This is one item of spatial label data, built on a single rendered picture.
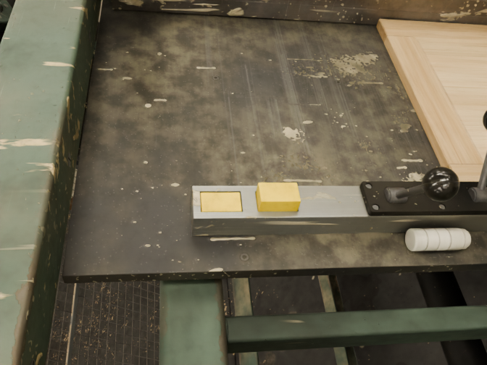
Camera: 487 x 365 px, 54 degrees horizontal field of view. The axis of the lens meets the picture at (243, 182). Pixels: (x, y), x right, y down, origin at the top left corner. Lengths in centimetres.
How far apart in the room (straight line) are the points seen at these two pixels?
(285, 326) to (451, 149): 38
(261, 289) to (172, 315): 219
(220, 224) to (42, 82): 28
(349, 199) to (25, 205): 38
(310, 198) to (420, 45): 48
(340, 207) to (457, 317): 22
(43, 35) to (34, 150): 21
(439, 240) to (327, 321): 18
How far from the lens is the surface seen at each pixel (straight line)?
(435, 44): 102
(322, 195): 62
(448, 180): 54
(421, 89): 88
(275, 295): 269
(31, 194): 53
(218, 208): 58
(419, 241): 65
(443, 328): 70
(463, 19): 111
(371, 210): 62
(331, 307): 222
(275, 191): 58
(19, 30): 74
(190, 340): 58
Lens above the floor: 196
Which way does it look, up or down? 38 degrees down
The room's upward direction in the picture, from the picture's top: 60 degrees counter-clockwise
